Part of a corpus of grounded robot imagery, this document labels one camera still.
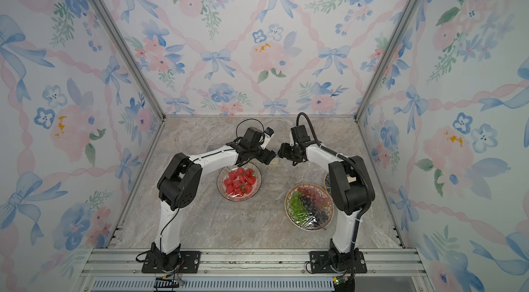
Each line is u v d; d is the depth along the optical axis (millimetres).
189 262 746
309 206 831
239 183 906
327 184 906
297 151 732
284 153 879
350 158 531
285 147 889
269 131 874
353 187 512
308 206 832
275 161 967
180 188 537
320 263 733
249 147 768
